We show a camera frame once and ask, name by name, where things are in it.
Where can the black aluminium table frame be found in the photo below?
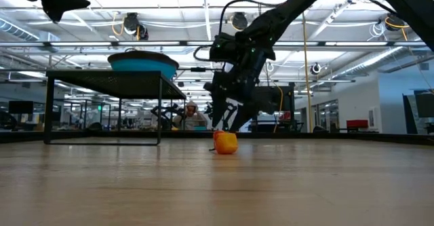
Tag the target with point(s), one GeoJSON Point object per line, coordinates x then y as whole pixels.
{"type": "Point", "coordinates": [305, 136]}

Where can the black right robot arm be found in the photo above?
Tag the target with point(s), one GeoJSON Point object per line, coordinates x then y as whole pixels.
{"type": "Point", "coordinates": [305, 2]}

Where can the red box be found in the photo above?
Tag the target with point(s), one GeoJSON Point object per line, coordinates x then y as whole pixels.
{"type": "Point", "coordinates": [357, 123]}

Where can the blue collapsible colander bowl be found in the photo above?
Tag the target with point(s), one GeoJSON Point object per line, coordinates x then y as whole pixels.
{"type": "Point", "coordinates": [142, 66]}

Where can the small orange pepper centre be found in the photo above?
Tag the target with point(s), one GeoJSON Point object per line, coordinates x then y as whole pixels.
{"type": "Point", "coordinates": [226, 144]}

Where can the silver ventilation duct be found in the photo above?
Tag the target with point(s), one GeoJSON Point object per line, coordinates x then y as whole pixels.
{"type": "Point", "coordinates": [17, 29]}
{"type": "Point", "coordinates": [390, 54]}

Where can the person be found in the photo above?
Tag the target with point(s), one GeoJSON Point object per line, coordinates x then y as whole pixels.
{"type": "Point", "coordinates": [191, 115]}

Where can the small black monitor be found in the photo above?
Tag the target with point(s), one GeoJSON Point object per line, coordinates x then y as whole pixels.
{"type": "Point", "coordinates": [20, 106]}

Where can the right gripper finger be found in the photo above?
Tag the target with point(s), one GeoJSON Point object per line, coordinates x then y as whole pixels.
{"type": "Point", "coordinates": [218, 110]}
{"type": "Point", "coordinates": [242, 115]}

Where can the long ceiling light bar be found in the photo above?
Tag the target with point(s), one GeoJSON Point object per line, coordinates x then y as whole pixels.
{"type": "Point", "coordinates": [101, 43]}

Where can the black screen on stand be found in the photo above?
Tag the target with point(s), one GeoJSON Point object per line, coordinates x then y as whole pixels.
{"type": "Point", "coordinates": [281, 98]}

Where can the black background robot arm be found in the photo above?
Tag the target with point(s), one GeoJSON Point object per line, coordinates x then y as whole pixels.
{"type": "Point", "coordinates": [164, 112]}

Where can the dark screen panel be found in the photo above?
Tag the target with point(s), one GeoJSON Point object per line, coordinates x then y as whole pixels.
{"type": "Point", "coordinates": [420, 110]}

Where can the black perforated metal shelf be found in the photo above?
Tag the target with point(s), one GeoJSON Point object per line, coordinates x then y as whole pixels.
{"type": "Point", "coordinates": [115, 81]}

